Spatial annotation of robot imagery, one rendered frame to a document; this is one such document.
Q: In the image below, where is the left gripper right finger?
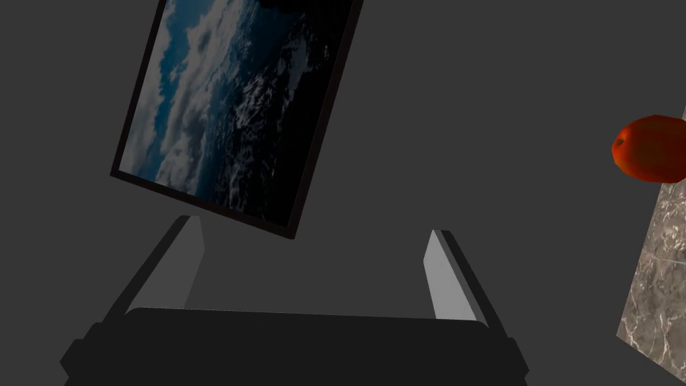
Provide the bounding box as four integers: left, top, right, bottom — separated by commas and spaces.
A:
423, 229, 509, 340

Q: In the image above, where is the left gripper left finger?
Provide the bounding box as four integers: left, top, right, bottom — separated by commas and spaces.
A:
101, 214, 206, 325

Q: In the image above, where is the black framed sea picture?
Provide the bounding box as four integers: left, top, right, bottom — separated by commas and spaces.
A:
109, 0, 365, 241

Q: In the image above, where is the red apple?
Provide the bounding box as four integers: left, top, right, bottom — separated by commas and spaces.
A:
611, 114, 686, 184

